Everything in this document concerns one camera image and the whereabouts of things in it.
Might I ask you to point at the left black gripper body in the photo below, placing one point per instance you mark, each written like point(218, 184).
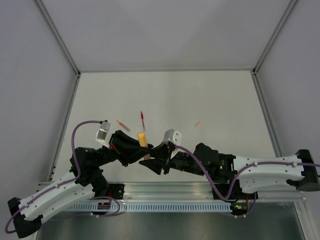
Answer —
point(114, 147)

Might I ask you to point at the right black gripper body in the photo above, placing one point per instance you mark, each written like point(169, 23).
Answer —
point(168, 160)

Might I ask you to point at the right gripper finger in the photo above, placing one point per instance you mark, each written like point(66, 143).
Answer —
point(153, 165)
point(157, 150)

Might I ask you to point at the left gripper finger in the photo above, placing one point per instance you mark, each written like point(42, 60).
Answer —
point(129, 142)
point(133, 155)

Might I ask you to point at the red thin pen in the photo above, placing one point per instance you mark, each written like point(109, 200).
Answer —
point(143, 121)

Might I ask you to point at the orange highlighter pen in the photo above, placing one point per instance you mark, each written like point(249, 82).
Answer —
point(147, 157)

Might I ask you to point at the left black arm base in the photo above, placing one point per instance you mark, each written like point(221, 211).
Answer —
point(110, 191)

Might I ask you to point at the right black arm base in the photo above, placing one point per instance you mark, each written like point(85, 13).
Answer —
point(236, 192)

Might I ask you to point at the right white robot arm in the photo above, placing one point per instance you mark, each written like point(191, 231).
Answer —
point(229, 173)

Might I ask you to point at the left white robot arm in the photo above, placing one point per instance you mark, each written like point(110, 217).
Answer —
point(84, 180)

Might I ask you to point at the small orange pen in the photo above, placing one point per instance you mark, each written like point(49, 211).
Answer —
point(123, 126)

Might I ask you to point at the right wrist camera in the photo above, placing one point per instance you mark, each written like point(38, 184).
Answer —
point(173, 136)

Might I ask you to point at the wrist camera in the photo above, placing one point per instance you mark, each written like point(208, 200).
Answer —
point(173, 136)
point(102, 132)

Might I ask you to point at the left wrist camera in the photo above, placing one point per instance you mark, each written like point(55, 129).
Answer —
point(102, 132)

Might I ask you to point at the aluminium mounting rail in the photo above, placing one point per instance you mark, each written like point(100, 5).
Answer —
point(194, 192)

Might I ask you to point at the white slotted cable duct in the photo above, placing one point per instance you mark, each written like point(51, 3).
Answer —
point(152, 207)

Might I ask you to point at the left aluminium frame post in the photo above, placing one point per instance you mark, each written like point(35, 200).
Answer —
point(56, 35)

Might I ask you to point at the aluminium frame post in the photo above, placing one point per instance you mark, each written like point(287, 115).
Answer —
point(292, 4)
point(56, 35)

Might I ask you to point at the right aluminium frame post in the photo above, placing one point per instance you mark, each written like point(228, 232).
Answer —
point(292, 4)

